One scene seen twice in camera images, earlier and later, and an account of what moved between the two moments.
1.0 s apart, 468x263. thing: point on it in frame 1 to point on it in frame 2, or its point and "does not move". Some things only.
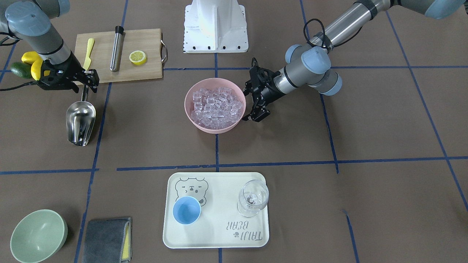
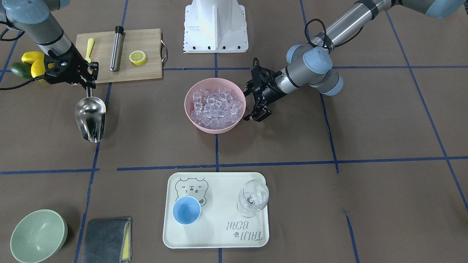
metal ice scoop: x=80 y=119 to x=90 y=113
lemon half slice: x=138 y=57 does not move
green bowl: x=38 y=236 does not move
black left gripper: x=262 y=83 does not move
